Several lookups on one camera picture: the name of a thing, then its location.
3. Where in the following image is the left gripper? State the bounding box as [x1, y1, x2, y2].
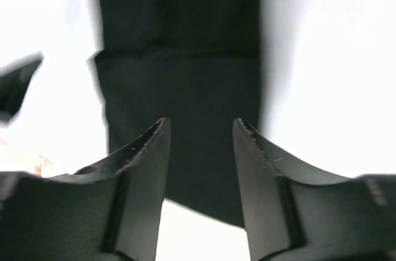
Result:
[1, 52, 43, 122]

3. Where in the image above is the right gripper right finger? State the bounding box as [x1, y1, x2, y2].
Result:
[233, 119, 395, 260]

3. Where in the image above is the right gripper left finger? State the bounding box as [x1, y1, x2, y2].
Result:
[1, 118, 171, 260]

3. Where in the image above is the black t shirt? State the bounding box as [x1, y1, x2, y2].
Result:
[95, 0, 261, 227]

